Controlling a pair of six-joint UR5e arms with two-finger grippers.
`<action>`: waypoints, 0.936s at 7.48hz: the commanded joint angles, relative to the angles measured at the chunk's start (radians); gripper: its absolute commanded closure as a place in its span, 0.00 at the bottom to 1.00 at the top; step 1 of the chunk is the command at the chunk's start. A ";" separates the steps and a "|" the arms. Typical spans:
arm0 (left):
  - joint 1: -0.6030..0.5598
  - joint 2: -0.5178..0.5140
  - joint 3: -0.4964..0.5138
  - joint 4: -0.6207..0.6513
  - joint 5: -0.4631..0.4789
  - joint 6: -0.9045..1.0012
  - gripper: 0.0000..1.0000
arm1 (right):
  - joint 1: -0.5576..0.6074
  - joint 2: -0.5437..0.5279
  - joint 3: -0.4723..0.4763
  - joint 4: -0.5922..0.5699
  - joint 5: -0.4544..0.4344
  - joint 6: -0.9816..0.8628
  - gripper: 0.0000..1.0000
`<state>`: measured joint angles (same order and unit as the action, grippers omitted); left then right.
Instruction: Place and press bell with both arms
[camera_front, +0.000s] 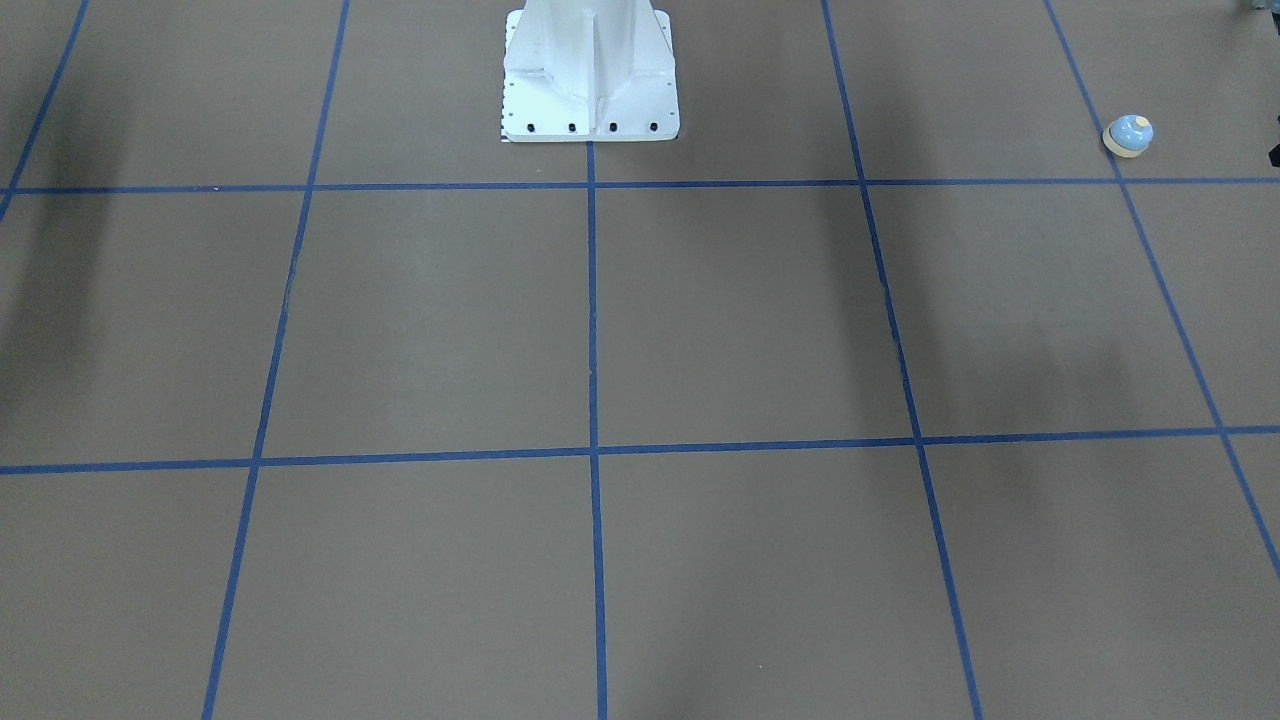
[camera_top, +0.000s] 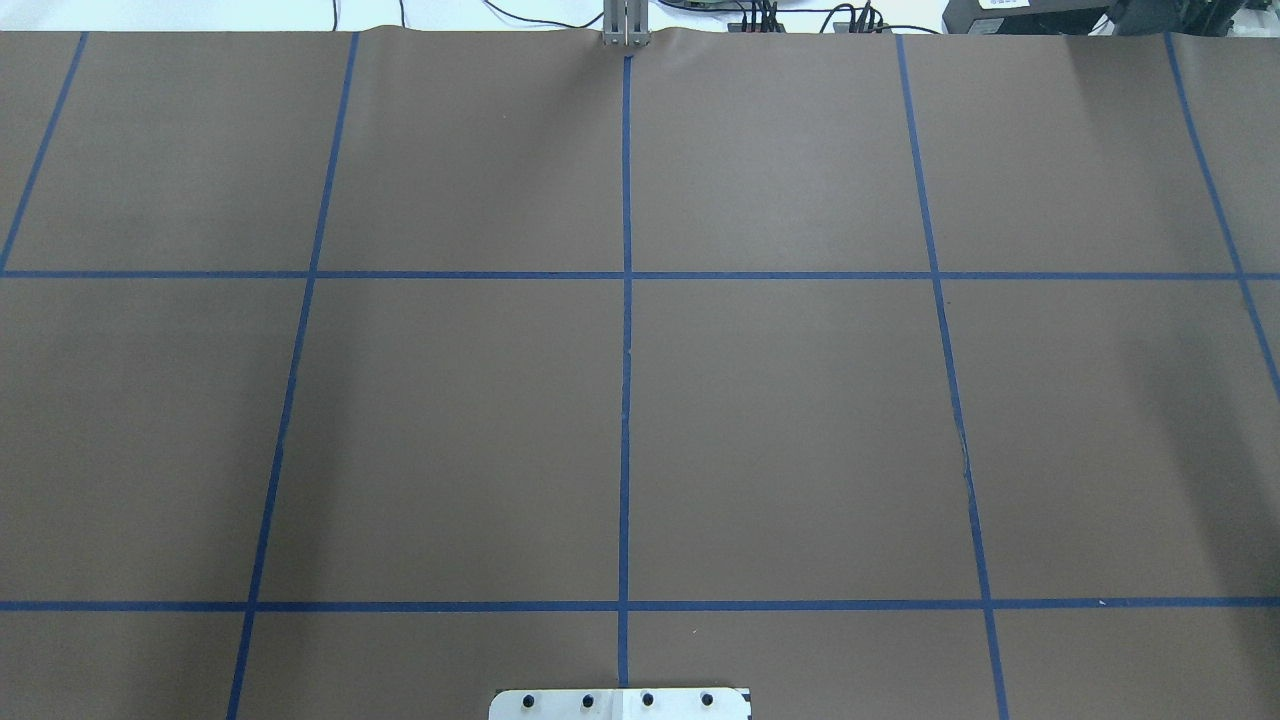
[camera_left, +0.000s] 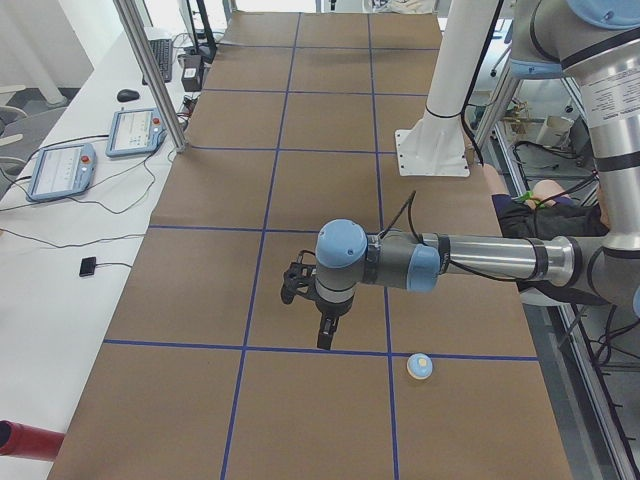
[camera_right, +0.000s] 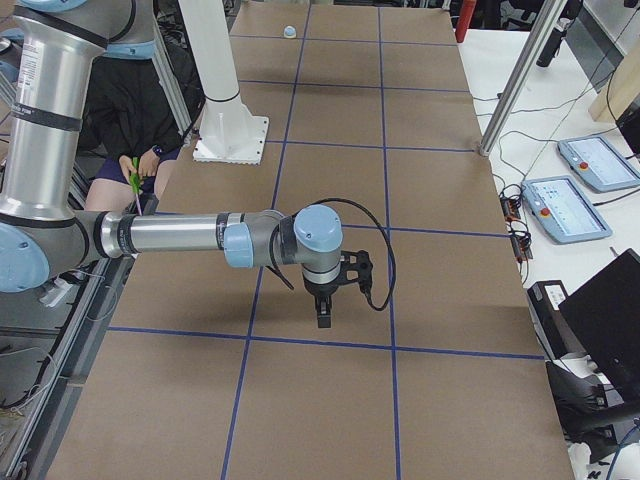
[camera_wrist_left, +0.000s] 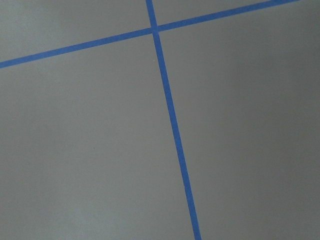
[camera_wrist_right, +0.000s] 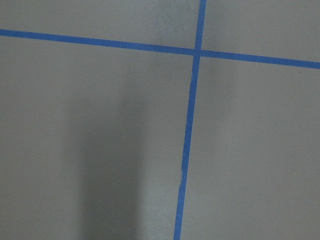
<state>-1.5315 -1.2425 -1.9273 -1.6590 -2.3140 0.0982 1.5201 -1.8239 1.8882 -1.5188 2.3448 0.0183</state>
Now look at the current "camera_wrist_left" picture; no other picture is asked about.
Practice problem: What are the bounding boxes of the crossing blue tape strip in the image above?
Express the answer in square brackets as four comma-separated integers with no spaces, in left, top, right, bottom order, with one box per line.
[0,0,292,69]

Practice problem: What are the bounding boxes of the long blue tape strip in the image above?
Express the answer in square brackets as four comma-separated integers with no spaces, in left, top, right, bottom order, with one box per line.
[145,0,202,240]

